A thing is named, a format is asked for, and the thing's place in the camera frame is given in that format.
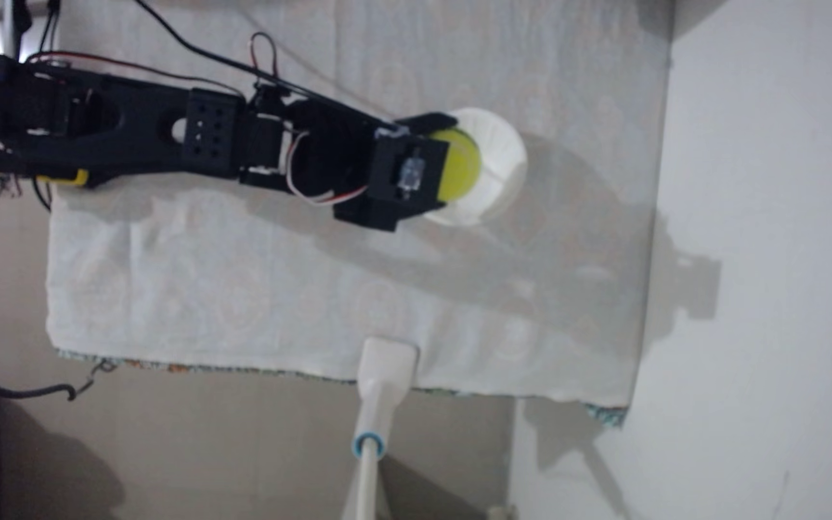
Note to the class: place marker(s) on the yellow-green tennis ball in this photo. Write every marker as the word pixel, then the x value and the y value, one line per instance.
pixel 463 166

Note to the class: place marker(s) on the white plastic bowl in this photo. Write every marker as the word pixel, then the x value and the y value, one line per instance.
pixel 503 155

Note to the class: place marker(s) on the white patterned table cloth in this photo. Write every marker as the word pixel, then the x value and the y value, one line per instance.
pixel 315 289

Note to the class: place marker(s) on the white clamp with gooseneck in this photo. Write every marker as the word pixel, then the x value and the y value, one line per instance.
pixel 386 375

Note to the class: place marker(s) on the metal pole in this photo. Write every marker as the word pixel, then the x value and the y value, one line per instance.
pixel 10 25

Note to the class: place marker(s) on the black camera box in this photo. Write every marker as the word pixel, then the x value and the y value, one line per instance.
pixel 401 180

